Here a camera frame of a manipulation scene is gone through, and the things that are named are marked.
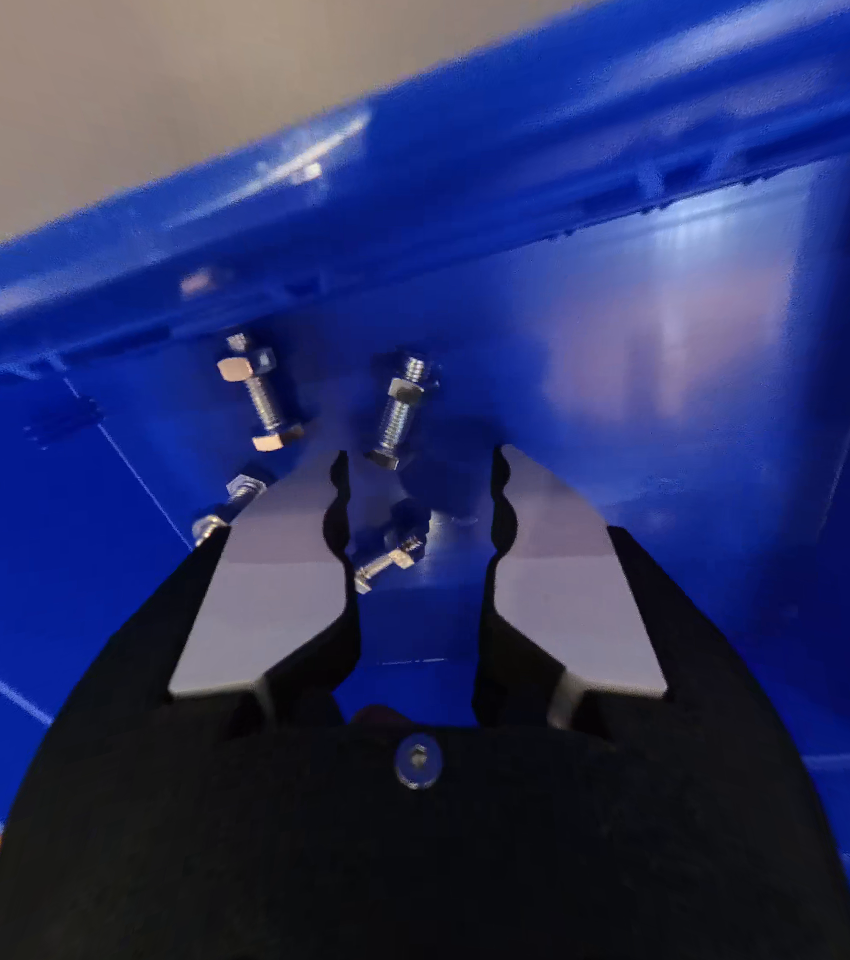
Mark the blue storage bin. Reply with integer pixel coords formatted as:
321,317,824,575
0,0,850,960

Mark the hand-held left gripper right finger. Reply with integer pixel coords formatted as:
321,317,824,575
474,444,669,730

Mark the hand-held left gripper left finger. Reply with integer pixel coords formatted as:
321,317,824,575
168,450,362,702

